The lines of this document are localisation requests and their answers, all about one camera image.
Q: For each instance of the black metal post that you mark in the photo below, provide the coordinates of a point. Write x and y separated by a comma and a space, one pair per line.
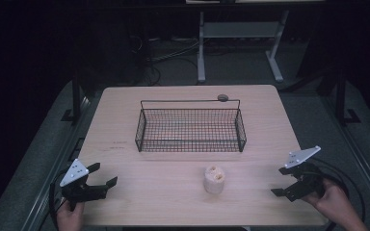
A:
76, 99
342, 99

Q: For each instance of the aluminium frame rail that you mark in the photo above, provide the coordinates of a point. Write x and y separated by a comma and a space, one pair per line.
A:
54, 166
359, 154

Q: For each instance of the person's right hand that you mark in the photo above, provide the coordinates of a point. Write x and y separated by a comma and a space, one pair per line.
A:
330, 200

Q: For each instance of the white metal desk frame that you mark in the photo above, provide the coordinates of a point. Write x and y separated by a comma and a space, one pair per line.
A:
237, 30

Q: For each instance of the small grey round stone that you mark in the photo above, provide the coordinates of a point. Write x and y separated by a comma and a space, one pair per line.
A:
222, 97

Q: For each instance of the person's left hand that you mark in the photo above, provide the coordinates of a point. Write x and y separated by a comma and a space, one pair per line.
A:
70, 219

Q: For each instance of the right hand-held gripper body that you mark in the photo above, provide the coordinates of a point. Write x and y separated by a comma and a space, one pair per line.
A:
308, 181

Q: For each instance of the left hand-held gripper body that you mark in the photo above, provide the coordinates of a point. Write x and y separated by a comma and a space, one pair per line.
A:
77, 189

